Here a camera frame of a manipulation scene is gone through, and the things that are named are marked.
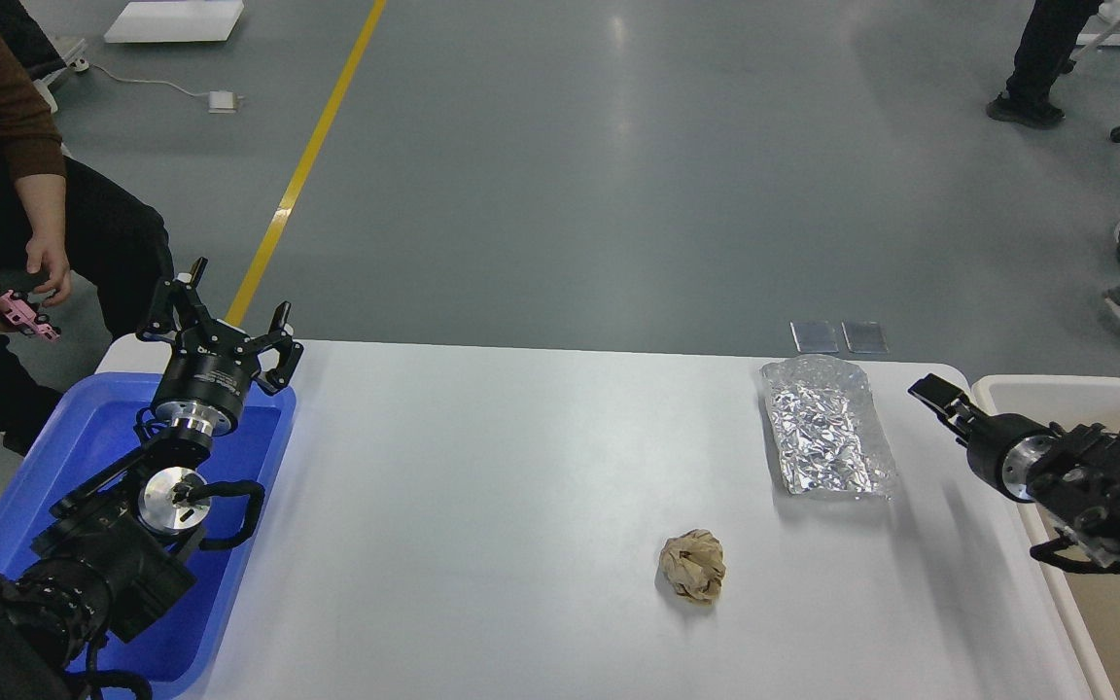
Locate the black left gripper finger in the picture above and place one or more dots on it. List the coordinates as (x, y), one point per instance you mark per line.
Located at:
(279, 339)
(176, 312)

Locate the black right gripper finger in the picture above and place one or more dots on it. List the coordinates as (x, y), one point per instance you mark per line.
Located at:
(938, 395)
(961, 419)

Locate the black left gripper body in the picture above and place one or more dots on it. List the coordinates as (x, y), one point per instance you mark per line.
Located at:
(205, 381)

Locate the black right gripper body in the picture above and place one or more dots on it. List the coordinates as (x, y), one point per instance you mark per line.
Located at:
(1001, 450)

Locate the silver foil bag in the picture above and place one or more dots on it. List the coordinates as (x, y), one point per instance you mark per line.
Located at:
(829, 440)

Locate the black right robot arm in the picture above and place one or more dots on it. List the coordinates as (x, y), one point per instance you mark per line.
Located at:
(1073, 475)

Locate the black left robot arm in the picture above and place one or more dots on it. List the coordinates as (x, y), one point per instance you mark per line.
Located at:
(114, 561)

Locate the right metal floor plate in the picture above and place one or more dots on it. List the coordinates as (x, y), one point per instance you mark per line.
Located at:
(865, 338)

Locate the metal floor plate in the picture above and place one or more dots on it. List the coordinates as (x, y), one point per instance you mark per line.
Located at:
(865, 338)
(815, 338)

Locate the left metal floor plate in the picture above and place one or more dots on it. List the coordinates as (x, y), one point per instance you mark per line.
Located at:
(815, 338)

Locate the pink handheld device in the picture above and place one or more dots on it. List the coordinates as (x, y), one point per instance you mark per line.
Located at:
(28, 316)

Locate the seated person brown sweater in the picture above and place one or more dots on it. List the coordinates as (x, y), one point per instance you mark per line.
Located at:
(60, 218)

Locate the white flat floor base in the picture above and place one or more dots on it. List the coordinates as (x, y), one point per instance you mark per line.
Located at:
(165, 22)

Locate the crumpled brown paper ball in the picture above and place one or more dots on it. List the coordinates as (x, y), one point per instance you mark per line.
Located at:
(693, 565)

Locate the person in black trousers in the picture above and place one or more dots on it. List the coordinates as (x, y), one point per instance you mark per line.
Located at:
(1046, 42)

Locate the white power adapter with cable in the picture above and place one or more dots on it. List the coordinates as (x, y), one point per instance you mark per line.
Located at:
(216, 102)

